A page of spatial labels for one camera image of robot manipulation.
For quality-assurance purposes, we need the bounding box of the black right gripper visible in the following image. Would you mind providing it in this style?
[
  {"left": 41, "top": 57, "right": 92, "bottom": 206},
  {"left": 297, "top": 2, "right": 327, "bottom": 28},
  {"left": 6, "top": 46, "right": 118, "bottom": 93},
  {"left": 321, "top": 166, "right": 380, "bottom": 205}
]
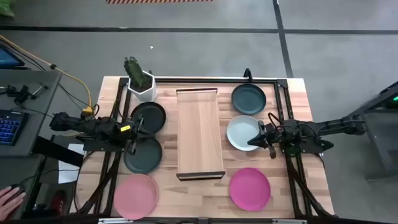
[{"left": 248, "top": 119, "right": 282, "bottom": 159}]

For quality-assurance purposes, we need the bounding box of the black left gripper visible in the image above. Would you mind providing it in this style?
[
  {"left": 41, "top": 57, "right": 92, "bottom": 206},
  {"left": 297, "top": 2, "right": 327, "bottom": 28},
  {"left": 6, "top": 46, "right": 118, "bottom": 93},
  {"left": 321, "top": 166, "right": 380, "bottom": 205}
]
[{"left": 123, "top": 114, "right": 156, "bottom": 156}]

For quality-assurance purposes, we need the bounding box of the black plate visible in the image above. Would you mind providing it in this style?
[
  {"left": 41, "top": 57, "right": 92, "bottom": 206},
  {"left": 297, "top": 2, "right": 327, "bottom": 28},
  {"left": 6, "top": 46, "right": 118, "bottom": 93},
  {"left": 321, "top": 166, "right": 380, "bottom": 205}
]
[{"left": 129, "top": 101, "right": 167, "bottom": 135}]

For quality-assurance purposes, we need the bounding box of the light grey plate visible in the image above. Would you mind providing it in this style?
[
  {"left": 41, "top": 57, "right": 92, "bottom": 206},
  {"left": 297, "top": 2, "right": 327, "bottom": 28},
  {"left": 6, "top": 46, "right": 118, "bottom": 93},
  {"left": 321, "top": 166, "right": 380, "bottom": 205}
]
[{"left": 226, "top": 115, "right": 262, "bottom": 152}]

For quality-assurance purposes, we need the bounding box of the dark green plate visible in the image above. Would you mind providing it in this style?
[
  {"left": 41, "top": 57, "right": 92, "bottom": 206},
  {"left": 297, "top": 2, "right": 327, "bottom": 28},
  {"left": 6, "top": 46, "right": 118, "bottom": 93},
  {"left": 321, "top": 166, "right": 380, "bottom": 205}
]
[{"left": 123, "top": 138, "right": 164, "bottom": 175}]

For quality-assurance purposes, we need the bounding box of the dark teal plate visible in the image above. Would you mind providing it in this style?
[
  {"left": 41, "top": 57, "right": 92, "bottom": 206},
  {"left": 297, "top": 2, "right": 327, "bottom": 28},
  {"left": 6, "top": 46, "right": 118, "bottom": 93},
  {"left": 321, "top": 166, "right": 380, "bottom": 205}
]
[{"left": 231, "top": 83, "right": 267, "bottom": 116}]

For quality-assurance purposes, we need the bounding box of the magenta plate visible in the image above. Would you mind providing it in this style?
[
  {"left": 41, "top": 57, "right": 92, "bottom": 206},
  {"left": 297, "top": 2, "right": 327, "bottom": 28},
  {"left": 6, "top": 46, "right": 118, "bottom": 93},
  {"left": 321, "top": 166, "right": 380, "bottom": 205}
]
[{"left": 229, "top": 167, "right": 272, "bottom": 212}]

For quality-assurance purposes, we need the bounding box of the white faceted plant pot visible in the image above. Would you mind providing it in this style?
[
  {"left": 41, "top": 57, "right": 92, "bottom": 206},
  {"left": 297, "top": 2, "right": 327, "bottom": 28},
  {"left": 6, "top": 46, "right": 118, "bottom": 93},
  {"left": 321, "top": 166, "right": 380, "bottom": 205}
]
[{"left": 127, "top": 70, "right": 158, "bottom": 103}]

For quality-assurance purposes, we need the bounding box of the green cactus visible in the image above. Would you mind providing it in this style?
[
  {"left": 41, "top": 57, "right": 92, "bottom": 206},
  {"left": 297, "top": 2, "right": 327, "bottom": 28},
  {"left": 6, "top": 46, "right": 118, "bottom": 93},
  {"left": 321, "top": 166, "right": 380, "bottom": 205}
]
[{"left": 123, "top": 56, "right": 153, "bottom": 90}]

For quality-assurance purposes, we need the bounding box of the light pink plate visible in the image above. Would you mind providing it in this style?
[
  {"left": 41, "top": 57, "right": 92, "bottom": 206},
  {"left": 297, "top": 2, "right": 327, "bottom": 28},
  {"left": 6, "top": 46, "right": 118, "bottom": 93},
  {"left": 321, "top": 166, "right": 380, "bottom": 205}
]
[{"left": 113, "top": 173, "right": 159, "bottom": 220}]

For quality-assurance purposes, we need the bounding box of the white paper sheet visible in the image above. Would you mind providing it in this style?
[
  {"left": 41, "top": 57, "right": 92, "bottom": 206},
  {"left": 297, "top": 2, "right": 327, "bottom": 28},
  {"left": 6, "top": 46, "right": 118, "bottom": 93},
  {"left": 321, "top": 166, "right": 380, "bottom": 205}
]
[{"left": 58, "top": 142, "right": 85, "bottom": 185}]

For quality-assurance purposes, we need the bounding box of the black flat bar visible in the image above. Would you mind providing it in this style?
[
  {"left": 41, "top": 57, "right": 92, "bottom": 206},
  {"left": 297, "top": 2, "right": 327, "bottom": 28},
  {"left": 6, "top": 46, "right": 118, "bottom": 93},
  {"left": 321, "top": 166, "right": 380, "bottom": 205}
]
[{"left": 30, "top": 135, "right": 85, "bottom": 167}]

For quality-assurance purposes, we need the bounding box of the grey desk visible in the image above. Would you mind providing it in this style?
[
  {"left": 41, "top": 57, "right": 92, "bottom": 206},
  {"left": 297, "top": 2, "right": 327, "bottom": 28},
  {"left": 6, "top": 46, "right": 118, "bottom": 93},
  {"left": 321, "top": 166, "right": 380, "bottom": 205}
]
[{"left": 0, "top": 68, "right": 62, "bottom": 158}]

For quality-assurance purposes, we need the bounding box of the red shoe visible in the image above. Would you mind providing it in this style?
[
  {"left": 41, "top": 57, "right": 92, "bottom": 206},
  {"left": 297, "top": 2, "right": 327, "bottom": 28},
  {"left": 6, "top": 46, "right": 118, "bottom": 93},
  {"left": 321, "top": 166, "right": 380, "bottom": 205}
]
[{"left": 50, "top": 189, "right": 68, "bottom": 216}]

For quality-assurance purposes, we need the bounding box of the grey equipment cart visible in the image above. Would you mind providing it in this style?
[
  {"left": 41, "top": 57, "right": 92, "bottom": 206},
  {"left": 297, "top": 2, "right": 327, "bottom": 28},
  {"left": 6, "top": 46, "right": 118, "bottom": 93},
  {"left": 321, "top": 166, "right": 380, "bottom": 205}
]
[{"left": 341, "top": 81, "right": 398, "bottom": 182}]

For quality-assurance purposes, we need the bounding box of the blue backlit keyboard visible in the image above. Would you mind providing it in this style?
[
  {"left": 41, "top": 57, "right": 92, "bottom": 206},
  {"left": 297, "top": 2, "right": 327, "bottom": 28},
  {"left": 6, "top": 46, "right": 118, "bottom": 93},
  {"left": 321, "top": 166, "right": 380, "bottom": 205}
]
[{"left": 0, "top": 109, "right": 29, "bottom": 147}]

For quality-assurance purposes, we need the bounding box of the black computer mouse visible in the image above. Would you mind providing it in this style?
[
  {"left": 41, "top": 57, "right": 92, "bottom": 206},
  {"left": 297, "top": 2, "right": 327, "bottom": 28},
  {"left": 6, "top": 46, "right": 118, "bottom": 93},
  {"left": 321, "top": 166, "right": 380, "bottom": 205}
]
[{"left": 6, "top": 184, "right": 26, "bottom": 197}]

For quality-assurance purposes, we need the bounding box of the person's hand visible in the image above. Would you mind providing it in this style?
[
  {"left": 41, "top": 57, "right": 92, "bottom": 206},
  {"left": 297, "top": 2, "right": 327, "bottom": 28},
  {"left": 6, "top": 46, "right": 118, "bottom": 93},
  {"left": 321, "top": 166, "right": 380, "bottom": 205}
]
[{"left": 0, "top": 185, "right": 27, "bottom": 221}]

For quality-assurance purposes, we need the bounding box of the laptop screen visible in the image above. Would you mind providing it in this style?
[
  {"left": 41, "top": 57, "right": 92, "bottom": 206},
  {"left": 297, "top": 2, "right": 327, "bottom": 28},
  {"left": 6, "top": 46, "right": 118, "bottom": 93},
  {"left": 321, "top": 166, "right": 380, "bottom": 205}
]
[{"left": 0, "top": 43, "right": 25, "bottom": 70}]

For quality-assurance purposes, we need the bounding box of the wooden shelf with black frame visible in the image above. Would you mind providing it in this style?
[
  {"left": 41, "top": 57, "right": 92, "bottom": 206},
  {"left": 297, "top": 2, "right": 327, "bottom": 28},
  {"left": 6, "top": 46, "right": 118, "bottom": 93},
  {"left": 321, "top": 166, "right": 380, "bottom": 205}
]
[{"left": 175, "top": 88, "right": 226, "bottom": 181}]

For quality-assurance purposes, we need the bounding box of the yellow cable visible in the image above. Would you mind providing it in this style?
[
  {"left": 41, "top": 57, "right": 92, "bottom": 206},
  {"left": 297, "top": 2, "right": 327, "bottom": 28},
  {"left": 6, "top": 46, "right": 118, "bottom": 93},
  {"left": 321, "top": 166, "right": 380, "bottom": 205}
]
[{"left": 0, "top": 34, "right": 95, "bottom": 114}]

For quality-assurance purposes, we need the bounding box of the black aluminium table frame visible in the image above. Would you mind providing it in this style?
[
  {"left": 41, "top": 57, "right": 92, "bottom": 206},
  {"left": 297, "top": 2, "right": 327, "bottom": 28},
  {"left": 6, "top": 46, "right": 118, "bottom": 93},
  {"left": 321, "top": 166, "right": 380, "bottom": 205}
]
[{"left": 74, "top": 77, "right": 335, "bottom": 224}]

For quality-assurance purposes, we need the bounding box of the black clamp with cables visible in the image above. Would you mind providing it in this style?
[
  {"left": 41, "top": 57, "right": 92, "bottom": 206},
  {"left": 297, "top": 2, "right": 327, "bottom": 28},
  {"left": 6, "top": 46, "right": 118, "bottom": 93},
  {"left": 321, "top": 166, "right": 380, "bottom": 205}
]
[{"left": 0, "top": 83, "right": 49, "bottom": 106}]

